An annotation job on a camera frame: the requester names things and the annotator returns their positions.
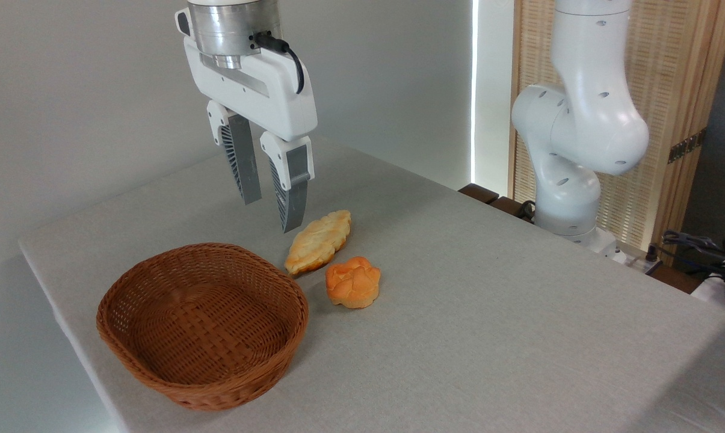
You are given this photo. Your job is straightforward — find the dark brown wooden table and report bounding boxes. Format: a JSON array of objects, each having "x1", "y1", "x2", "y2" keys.
[{"x1": 458, "y1": 183, "x2": 534, "y2": 224}]

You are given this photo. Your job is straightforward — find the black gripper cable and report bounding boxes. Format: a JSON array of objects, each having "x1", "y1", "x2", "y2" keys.
[{"x1": 251, "y1": 31, "x2": 306, "y2": 96}]

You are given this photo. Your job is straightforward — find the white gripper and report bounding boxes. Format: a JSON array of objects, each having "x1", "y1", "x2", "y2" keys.
[{"x1": 183, "y1": 36, "x2": 319, "y2": 234}]

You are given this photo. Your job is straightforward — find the round orange bread bun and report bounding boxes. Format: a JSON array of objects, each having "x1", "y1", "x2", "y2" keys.
[{"x1": 325, "y1": 256, "x2": 381, "y2": 310}]

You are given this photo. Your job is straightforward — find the long pale bread loaf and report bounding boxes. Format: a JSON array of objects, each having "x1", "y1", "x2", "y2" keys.
[{"x1": 284, "y1": 209, "x2": 352, "y2": 277}]

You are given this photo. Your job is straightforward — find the grey tablecloth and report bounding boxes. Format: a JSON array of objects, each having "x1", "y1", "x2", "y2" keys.
[{"x1": 18, "y1": 141, "x2": 725, "y2": 433}]

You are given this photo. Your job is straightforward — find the metal screen hinge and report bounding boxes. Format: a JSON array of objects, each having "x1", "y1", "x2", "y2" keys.
[{"x1": 667, "y1": 128, "x2": 707, "y2": 164}]

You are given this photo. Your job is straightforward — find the black cable bundle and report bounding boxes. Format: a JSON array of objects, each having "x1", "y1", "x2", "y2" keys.
[{"x1": 661, "y1": 230, "x2": 725, "y2": 277}]

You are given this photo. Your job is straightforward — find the brown wicker basket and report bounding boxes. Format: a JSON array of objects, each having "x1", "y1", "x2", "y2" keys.
[{"x1": 96, "y1": 242, "x2": 310, "y2": 411}]

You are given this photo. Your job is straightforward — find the white power strip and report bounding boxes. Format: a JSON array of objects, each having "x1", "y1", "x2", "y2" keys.
[{"x1": 606, "y1": 244, "x2": 662, "y2": 275}]

